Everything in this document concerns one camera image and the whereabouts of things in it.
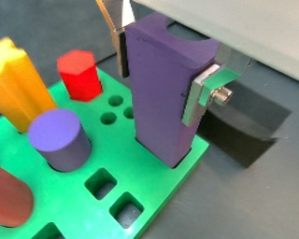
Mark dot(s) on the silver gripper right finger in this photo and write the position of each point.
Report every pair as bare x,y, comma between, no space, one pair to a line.
208,85

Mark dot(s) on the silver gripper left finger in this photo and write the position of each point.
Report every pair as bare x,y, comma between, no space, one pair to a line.
118,16

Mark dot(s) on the purple arch block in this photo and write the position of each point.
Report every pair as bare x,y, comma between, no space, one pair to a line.
163,62

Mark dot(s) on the green shape sorter board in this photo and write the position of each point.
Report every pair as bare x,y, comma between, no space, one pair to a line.
109,198

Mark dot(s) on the black curved holder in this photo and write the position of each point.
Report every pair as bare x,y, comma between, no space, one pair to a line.
240,127

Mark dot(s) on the red hexagonal peg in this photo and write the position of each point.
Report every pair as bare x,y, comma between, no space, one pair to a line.
76,67

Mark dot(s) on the yellow star peg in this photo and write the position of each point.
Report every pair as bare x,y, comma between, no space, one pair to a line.
23,97

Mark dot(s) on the purple cylinder peg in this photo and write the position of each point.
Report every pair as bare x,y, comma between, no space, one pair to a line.
57,136

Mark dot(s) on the red cylinder peg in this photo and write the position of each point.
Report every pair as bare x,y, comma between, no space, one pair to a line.
15,200

